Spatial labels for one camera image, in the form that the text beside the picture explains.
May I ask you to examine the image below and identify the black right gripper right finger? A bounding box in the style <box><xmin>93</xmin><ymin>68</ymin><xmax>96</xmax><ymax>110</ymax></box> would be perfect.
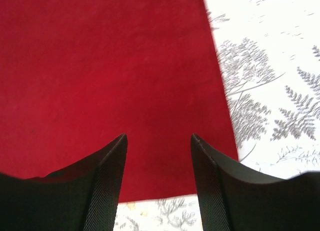
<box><xmin>190</xmin><ymin>134</ymin><xmax>320</xmax><ymax>231</ymax></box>

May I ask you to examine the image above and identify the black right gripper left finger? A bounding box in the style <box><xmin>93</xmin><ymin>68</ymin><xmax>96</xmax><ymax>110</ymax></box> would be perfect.
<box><xmin>0</xmin><ymin>134</ymin><xmax>128</xmax><ymax>231</ymax></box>

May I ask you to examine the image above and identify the red t shirt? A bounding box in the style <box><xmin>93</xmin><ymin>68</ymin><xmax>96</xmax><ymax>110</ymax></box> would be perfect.
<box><xmin>0</xmin><ymin>0</ymin><xmax>238</xmax><ymax>202</ymax></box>

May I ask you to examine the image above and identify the floral patterned table mat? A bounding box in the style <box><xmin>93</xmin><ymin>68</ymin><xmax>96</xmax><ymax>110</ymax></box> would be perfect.
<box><xmin>113</xmin><ymin>0</ymin><xmax>320</xmax><ymax>231</ymax></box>

